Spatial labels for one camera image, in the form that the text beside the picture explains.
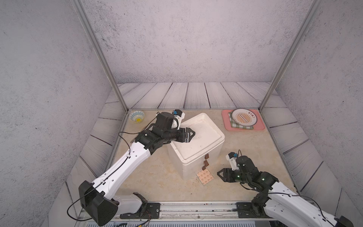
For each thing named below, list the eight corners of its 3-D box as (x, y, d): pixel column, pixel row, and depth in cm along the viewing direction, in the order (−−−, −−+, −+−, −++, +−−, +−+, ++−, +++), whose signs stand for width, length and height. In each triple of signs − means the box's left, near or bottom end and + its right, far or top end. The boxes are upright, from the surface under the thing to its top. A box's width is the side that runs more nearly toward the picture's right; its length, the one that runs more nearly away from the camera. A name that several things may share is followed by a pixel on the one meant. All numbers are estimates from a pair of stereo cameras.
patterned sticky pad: (203, 185, 83) (203, 184, 82) (196, 175, 87) (196, 173, 86) (213, 179, 86) (213, 177, 84) (206, 169, 90) (206, 167, 88)
